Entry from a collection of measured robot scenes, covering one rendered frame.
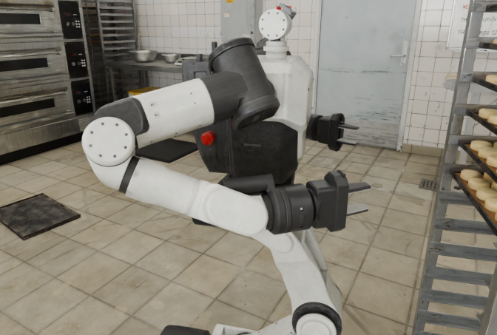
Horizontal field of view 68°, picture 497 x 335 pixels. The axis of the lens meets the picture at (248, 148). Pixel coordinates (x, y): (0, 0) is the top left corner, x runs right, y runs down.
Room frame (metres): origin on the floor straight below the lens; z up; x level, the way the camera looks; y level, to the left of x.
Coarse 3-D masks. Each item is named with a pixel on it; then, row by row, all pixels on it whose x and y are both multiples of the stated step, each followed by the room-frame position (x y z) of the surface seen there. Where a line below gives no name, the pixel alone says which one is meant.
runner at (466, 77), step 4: (464, 72) 1.03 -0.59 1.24; (468, 72) 1.02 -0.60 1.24; (472, 72) 1.02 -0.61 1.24; (476, 72) 1.02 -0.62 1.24; (480, 72) 1.02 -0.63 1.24; (484, 72) 1.02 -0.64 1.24; (488, 72) 1.01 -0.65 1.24; (492, 72) 1.01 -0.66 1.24; (496, 72) 1.01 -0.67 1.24; (460, 76) 1.03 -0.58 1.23; (464, 76) 1.03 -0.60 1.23; (468, 76) 1.02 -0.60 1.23; (472, 76) 1.02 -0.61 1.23; (476, 76) 1.02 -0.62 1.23; (480, 76) 1.02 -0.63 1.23; (484, 76) 1.01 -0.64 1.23; (460, 80) 1.03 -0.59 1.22; (464, 80) 1.03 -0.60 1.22; (468, 80) 1.02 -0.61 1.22; (472, 80) 1.02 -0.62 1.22
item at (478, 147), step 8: (472, 144) 0.96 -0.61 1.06; (480, 144) 0.94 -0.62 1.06; (488, 144) 0.94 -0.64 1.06; (496, 144) 0.95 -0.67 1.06; (480, 152) 0.90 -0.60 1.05; (488, 152) 0.88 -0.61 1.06; (496, 152) 0.88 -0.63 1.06; (488, 160) 0.84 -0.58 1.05; (496, 160) 0.83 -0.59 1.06; (496, 168) 0.82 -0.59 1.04
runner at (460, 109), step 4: (456, 104) 1.03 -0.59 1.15; (460, 104) 1.03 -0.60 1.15; (464, 104) 1.02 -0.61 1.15; (468, 104) 1.02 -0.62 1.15; (472, 104) 1.02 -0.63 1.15; (476, 104) 1.02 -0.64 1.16; (480, 104) 1.01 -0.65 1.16; (484, 104) 1.01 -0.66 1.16; (488, 104) 1.01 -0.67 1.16; (492, 104) 1.01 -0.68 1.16; (456, 108) 1.03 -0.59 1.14; (460, 108) 1.02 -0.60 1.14; (464, 108) 1.02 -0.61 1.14; (468, 108) 1.02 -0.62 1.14; (472, 108) 1.02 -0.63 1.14; (476, 108) 1.02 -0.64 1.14; (480, 108) 1.01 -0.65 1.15; (484, 108) 1.01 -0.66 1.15; (488, 108) 1.01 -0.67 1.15; (492, 108) 1.01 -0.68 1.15; (496, 108) 1.00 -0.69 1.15; (456, 112) 1.03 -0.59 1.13; (460, 112) 1.02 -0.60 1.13; (464, 112) 1.02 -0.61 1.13
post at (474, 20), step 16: (480, 16) 1.03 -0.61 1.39; (464, 32) 1.06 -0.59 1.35; (464, 48) 1.03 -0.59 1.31; (464, 64) 1.03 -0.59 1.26; (464, 96) 1.03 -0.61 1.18; (448, 128) 1.05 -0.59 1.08; (448, 144) 1.03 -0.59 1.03; (448, 160) 1.03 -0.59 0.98; (448, 176) 1.03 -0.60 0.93; (432, 224) 1.04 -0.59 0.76; (432, 240) 1.03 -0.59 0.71; (432, 256) 1.03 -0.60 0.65; (416, 320) 1.03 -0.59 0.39
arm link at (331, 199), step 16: (336, 176) 0.64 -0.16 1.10; (288, 192) 0.61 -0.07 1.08; (304, 192) 0.61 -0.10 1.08; (320, 192) 0.62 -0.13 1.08; (336, 192) 0.62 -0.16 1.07; (304, 208) 0.59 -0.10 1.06; (320, 208) 0.61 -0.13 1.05; (336, 208) 0.62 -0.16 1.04; (304, 224) 0.59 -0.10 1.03; (320, 224) 0.62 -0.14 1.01; (336, 224) 0.62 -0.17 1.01
